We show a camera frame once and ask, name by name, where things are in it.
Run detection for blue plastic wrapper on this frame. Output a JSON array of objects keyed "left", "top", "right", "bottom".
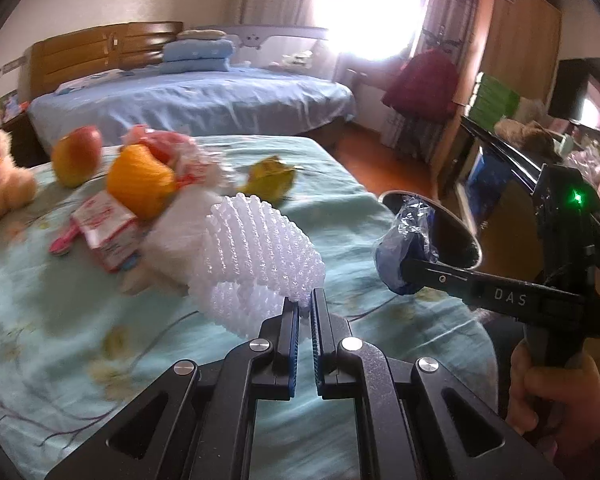
[{"left": 374, "top": 195, "right": 439, "bottom": 296}]

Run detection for white foam fruit net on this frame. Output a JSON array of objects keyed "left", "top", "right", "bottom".
[{"left": 187, "top": 193, "right": 326, "bottom": 338}]

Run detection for pink lollipop-shaped package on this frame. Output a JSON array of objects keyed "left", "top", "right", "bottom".
[{"left": 48, "top": 223, "right": 81, "bottom": 256}]

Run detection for black round trash bin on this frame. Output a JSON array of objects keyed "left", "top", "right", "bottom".
[{"left": 378, "top": 190, "right": 482, "bottom": 270}]

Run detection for person's right hand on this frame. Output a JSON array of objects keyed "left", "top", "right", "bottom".
[{"left": 506, "top": 341, "right": 600, "bottom": 457}]

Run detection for black tv cabinet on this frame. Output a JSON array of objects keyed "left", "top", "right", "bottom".
[{"left": 450, "top": 114, "right": 600, "bottom": 281}]

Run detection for brown plush toy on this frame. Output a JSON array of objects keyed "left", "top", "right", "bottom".
[{"left": 494, "top": 118, "right": 562, "bottom": 162}]

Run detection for green stacked boxes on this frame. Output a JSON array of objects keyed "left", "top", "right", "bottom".
[{"left": 465, "top": 72, "right": 520, "bottom": 131}]

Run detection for red hanging coat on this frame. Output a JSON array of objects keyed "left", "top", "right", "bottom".
[{"left": 381, "top": 49, "right": 458, "bottom": 124}]

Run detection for red white small carton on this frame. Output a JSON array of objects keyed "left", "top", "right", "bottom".
[{"left": 70, "top": 191, "right": 140, "bottom": 272}]

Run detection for black television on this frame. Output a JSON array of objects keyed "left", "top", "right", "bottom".
[{"left": 548, "top": 58, "right": 600, "bottom": 132}]

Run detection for yellow dried leaf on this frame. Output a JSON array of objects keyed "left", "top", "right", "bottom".
[{"left": 238, "top": 155, "right": 296, "bottom": 205}]

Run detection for wooden wardrobe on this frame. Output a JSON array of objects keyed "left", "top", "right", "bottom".
[{"left": 430, "top": 0, "right": 562, "bottom": 179}]

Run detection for orange fruit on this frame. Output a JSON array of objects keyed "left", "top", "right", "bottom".
[{"left": 106, "top": 144, "right": 178, "bottom": 221}]

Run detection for red white plastic bag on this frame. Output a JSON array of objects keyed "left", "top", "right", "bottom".
[{"left": 122, "top": 125, "right": 236, "bottom": 194}]

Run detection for red yellow apple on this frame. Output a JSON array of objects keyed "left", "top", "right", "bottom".
[{"left": 50, "top": 125, "right": 102, "bottom": 188}]

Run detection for wooden nightstand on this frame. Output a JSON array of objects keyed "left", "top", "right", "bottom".
[{"left": 2, "top": 112, "right": 50, "bottom": 168}]

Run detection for blue bed sheet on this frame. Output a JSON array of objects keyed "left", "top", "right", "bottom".
[{"left": 28, "top": 67, "right": 356, "bottom": 151}]

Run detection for folded blue blanket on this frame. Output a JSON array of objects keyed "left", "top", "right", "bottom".
[{"left": 159, "top": 39, "right": 234, "bottom": 74}]

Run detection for framed photo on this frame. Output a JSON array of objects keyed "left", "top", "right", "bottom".
[{"left": 0, "top": 90, "right": 21, "bottom": 122}]

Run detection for beige pillow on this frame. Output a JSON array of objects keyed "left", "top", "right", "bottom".
[{"left": 176, "top": 28, "right": 226, "bottom": 41}]

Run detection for wooden headboard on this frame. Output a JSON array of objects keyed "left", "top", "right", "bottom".
[{"left": 29, "top": 21, "right": 183, "bottom": 100}]

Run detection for grey bed guard rail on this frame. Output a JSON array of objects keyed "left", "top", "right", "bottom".
[{"left": 197, "top": 25, "right": 339, "bottom": 81}]

